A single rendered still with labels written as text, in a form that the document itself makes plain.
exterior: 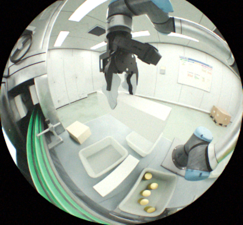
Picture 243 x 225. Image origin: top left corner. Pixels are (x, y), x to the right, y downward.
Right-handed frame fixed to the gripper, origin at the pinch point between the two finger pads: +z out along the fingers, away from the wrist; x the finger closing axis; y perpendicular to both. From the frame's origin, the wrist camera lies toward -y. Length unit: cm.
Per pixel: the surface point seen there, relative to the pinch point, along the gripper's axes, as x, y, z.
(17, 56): 53, 37, -34
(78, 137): 16.7, 24.3, 27.3
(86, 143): 14.1, 22.5, 34.2
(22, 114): 63, 48, 7
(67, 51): 5, 385, -147
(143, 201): 12.0, -24.1, 27.9
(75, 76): -29, 347, -11
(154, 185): 3.6, -22.9, 27.9
